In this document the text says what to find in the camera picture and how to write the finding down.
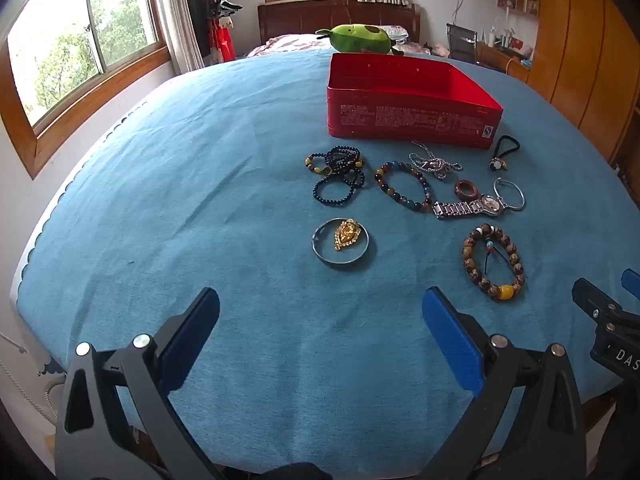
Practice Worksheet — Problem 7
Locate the floral bedding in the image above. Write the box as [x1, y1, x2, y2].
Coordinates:
[245, 34, 333, 58]

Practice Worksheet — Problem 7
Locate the wooden wardrobe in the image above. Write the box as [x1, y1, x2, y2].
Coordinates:
[527, 0, 640, 161]

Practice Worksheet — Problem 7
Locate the silver wristwatch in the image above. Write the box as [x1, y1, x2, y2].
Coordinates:
[432, 195, 508, 221]

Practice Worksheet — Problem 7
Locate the dark blue bead strand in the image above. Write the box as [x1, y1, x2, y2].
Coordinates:
[312, 145, 366, 207]

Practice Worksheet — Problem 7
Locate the large wooden frame window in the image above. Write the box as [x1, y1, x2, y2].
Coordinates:
[0, 0, 171, 181]

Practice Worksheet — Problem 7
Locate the wide silver bangle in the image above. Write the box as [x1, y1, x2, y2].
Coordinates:
[312, 218, 373, 267]

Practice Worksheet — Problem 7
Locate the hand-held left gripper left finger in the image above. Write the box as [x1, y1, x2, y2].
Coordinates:
[54, 287, 236, 480]

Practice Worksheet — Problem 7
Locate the dark wooden headboard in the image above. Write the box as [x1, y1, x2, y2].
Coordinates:
[257, 0, 422, 46]

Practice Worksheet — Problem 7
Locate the coat rack with clothes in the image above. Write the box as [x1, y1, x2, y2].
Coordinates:
[187, 0, 243, 68]

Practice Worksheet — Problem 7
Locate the brown wooden bead bracelet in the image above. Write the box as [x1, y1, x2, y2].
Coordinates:
[461, 224, 527, 303]

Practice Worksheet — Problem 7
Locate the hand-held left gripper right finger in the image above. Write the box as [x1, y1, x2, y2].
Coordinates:
[421, 286, 588, 480]

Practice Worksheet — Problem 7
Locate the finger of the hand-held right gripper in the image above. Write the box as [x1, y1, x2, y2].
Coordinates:
[571, 277, 624, 334]
[621, 268, 640, 302]

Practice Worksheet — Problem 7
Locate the multicolour stone bead bracelet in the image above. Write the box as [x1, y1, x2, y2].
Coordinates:
[375, 160, 433, 213]

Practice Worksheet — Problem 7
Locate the thin silver bangle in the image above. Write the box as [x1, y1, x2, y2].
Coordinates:
[493, 177, 526, 211]

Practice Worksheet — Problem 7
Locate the green avocado plush toy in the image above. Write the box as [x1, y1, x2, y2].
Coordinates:
[315, 24, 406, 56]

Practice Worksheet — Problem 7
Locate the black chair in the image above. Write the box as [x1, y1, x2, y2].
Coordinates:
[446, 22, 478, 65]

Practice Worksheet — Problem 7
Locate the gold pendant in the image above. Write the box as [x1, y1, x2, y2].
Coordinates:
[330, 218, 362, 252]

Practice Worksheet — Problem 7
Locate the red tin box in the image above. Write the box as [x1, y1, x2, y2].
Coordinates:
[326, 52, 503, 151]

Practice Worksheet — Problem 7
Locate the yellow and black bead bracelet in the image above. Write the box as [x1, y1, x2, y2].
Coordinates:
[304, 151, 366, 179]

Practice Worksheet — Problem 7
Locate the white cord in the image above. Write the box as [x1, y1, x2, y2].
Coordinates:
[0, 332, 63, 426]

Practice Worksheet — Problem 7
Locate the black cord charm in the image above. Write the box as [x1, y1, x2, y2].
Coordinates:
[488, 135, 521, 173]

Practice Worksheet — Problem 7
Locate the wooden desk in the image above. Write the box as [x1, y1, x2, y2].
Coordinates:
[475, 40, 533, 86]

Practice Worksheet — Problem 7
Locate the silver chain necklace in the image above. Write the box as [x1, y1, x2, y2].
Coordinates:
[409, 140, 463, 181]

